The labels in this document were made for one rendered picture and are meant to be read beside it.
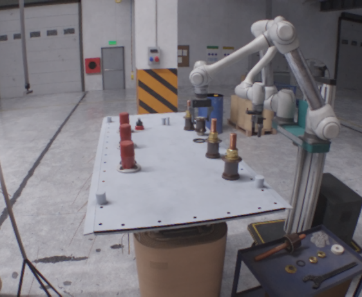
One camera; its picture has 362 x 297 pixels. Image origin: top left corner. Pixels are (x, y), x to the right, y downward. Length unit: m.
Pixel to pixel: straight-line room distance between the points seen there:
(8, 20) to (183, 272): 15.18
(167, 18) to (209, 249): 5.78
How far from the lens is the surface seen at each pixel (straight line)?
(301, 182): 2.56
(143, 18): 6.58
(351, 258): 1.79
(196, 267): 1.45
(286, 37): 1.61
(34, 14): 15.46
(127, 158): 1.37
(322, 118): 1.73
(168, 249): 1.33
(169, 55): 6.61
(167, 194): 1.17
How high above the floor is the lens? 1.93
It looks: 20 degrees down
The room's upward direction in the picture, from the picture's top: straight up
